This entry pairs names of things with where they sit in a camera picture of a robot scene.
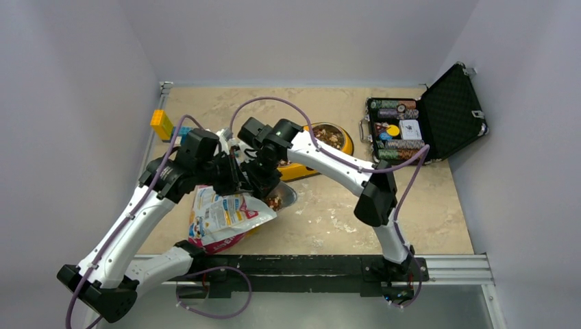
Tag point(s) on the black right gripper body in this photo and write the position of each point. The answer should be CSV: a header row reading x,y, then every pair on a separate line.
x,y
262,173

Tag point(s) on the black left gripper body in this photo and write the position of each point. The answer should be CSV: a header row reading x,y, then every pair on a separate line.
x,y
225,178

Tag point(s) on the white yellow pet food bag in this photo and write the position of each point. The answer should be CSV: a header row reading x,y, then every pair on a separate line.
x,y
219,222

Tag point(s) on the metal food scoop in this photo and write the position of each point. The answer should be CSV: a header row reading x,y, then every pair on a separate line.
x,y
281,197

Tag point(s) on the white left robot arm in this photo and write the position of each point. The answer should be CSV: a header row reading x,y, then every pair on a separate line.
x,y
107,280

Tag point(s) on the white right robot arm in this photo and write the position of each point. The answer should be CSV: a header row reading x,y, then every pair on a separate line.
x,y
373,184

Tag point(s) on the blue toy brick base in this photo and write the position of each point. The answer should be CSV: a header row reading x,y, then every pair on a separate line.
x,y
180,133

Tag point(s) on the yellow toy brick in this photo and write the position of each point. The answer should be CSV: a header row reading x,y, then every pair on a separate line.
x,y
162,125

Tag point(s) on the yellow dealer chip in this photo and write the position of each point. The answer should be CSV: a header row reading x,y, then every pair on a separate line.
x,y
393,131

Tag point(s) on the white card box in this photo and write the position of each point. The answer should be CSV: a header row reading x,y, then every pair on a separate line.
x,y
410,130

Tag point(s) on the black poker chip case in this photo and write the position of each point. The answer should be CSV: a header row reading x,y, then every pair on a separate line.
x,y
449,114

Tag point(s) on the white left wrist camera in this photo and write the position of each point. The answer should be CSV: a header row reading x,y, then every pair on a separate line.
x,y
227,139

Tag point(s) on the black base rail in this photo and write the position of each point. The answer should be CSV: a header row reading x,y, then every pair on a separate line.
x,y
365,275

